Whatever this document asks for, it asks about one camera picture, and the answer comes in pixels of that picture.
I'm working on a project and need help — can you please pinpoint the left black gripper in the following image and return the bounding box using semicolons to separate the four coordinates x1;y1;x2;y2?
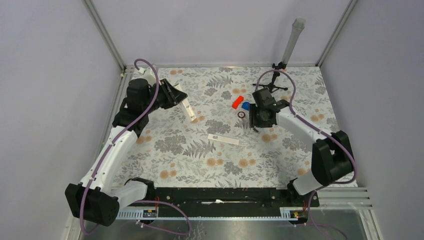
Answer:
143;78;187;114

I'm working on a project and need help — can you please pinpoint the white remote control body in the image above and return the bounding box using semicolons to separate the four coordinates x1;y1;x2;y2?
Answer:
178;97;197;122

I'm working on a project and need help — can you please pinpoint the white remote battery cover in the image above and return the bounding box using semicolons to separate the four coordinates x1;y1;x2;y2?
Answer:
207;134;240;145

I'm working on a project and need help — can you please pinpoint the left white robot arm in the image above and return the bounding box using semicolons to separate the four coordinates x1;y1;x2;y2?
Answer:
65;78;188;227

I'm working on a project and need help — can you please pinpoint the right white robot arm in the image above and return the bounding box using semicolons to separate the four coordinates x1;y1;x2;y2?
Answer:
249;88;355;206

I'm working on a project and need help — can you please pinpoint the blue plastic cap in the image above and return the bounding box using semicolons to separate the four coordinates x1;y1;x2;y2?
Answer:
241;102;251;111

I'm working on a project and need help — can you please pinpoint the black mini tripod stand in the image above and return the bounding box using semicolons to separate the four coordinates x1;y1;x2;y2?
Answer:
252;61;288;93

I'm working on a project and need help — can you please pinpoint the red plastic block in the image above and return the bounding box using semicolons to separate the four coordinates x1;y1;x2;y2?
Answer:
231;95;244;110

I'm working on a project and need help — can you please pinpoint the floral patterned table mat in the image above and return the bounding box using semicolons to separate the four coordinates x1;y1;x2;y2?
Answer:
110;67;353;189

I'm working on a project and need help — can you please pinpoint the grey tube on tripod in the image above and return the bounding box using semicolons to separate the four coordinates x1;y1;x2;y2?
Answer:
281;17;306;69

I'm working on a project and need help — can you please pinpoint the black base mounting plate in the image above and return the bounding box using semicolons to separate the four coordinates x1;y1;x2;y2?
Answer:
123;186;321;218

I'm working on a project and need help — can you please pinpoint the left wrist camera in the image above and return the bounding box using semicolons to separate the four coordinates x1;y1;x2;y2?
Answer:
134;67;157;86

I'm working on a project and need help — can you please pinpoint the slotted cable duct rail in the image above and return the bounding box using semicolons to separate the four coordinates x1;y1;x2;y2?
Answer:
116;207;298;221

